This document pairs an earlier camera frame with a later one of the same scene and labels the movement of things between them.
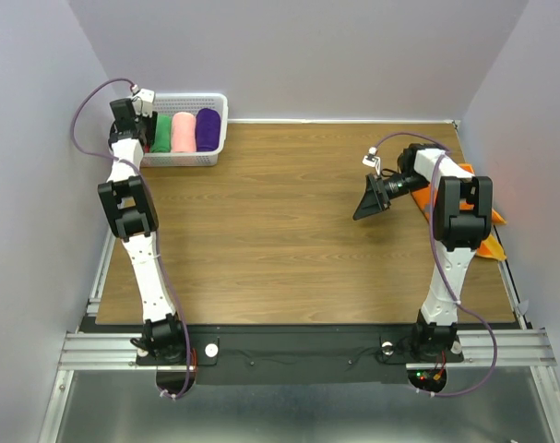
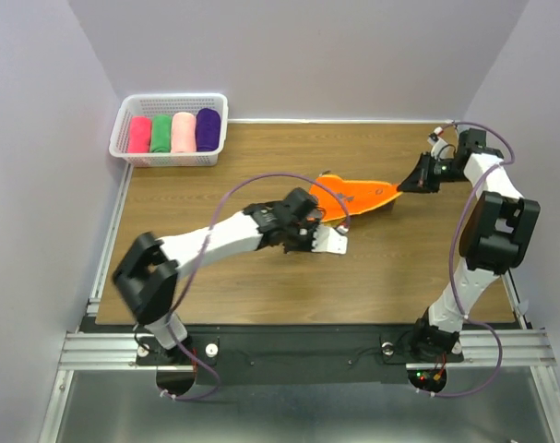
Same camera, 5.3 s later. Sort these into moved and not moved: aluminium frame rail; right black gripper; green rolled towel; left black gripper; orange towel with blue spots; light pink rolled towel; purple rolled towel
Moved: right black gripper; left black gripper; orange towel with blue spots
Not moved: green rolled towel; aluminium frame rail; light pink rolled towel; purple rolled towel
